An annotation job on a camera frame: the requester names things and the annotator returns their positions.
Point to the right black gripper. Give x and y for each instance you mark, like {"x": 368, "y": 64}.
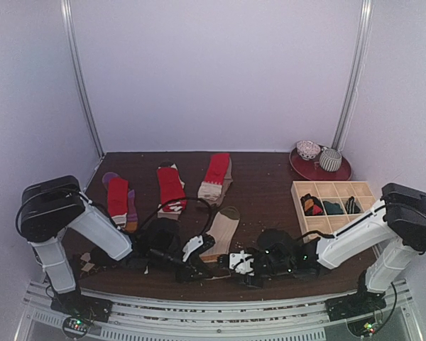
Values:
{"x": 253, "y": 275}

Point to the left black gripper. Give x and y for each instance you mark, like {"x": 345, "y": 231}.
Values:
{"x": 188, "y": 273}

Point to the beige striped maroon sock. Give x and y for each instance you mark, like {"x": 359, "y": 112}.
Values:
{"x": 222, "y": 230}

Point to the black white striped sock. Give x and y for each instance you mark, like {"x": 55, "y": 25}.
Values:
{"x": 351, "y": 206}

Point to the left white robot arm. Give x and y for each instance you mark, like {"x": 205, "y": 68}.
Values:
{"x": 49, "y": 207}

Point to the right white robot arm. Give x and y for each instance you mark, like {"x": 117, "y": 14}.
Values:
{"x": 398, "y": 218}

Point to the red beige sock centre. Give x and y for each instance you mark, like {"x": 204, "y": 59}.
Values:
{"x": 217, "y": 180}

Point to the red sock centre left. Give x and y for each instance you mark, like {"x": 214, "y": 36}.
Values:
{"x": 171, "y": 191}

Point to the black sock three white stripes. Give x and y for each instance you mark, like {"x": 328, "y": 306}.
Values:
{"x": 100, "y": 258}

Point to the red purple sock far left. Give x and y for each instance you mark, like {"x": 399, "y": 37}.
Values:
{"x": 121, "y": 202}

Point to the black argyle rolled sock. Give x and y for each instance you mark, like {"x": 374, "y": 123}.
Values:
{"x": 311, "y": 205}

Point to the wooden compartment box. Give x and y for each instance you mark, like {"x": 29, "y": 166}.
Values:
{"x": 336, "y": 191}

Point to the teal rolled sock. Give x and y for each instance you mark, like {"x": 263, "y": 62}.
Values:
{"x": 332, "y": 208}

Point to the red round plate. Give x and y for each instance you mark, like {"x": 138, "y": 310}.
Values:
{"x": 311, "y": 169}

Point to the white patterned bowl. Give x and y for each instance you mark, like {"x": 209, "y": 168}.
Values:
{"x": 307, "y": 149}

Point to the grey striped cup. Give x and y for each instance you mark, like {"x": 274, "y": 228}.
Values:
{"x": 330, "y": 160}

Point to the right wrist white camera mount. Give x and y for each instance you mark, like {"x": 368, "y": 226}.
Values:
{"x": 241, "y": 263}

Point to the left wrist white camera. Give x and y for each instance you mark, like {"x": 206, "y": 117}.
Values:
{"x": 192, "y": 245}

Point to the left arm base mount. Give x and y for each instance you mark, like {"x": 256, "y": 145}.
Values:
{"x": 82, "y": 312}

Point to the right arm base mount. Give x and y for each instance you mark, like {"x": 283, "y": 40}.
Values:
{"x": 359, "y": 309}

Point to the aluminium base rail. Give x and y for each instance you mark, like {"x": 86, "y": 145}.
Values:
{"x": 134, "y": 318}

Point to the right aluminium corner post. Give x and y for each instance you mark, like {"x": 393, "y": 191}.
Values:
{"x": 357, "y": 66}

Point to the aluminium corner post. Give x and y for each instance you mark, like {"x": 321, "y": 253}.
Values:
{"x": 357, "y": 66}
{"x": 66, "y": 11}

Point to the left aluminium corner post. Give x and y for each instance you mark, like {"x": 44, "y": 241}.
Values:
{"x": 66, "y": 11}

